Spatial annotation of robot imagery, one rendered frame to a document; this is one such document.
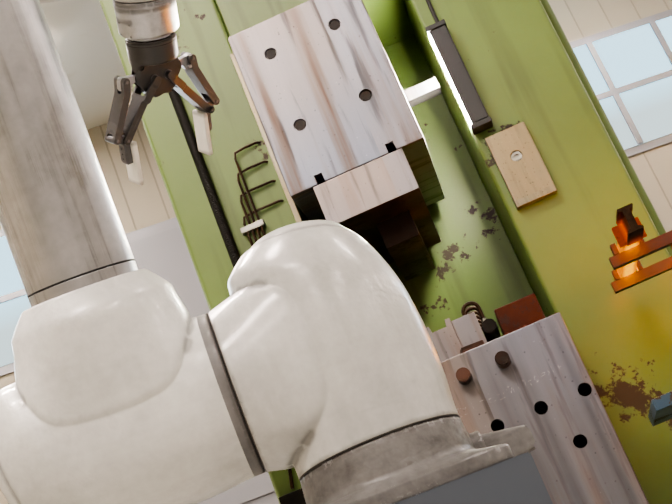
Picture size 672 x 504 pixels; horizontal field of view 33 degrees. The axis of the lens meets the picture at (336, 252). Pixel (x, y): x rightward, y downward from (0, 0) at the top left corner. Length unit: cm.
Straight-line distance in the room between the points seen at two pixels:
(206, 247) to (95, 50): 377
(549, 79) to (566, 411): 76
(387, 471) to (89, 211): 34
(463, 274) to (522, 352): 63
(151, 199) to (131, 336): 570
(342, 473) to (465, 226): 184
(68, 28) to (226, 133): 345
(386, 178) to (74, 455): 143
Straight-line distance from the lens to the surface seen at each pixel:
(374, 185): 230
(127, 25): 166
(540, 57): 251
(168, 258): 646
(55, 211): 100
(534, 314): 220
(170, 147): 260
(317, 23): 246
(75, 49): 613
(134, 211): 664
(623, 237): 192
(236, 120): 257
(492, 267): 272
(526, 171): 240
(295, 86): 241
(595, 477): 210
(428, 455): 95
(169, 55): 168
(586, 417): 211
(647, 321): 234
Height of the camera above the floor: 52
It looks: 18 degrees up
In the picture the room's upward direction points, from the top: 22 degrees counter-clockwise
